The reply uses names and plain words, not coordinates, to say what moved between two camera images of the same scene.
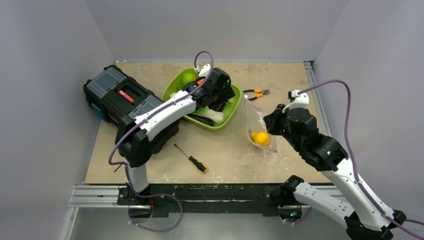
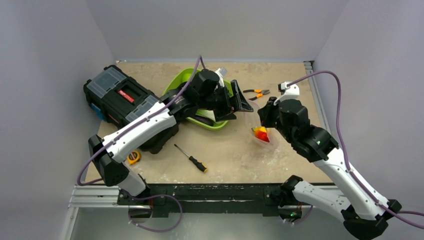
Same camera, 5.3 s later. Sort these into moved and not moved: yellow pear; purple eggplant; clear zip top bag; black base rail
Moved: yellow pear
Not moved: black base rail; clear zip top bag; purple eggplant
